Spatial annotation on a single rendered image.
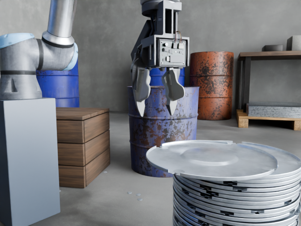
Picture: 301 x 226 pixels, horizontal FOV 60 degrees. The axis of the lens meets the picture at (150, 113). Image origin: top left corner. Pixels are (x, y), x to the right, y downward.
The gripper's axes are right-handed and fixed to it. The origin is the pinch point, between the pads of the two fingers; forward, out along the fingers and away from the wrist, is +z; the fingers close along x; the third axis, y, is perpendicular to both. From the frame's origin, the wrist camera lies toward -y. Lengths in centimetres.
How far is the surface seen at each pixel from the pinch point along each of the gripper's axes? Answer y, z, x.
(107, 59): -388, -43, 87
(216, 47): -275, -56, 223
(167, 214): -36, 45, 21
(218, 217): 9.7, 21.0, 9.4
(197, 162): 3.9, 11.2, 8.0
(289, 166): 11.1, 12.3, 26.7
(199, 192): 6.1, 16.9, 7.1
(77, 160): -75, 31, -7
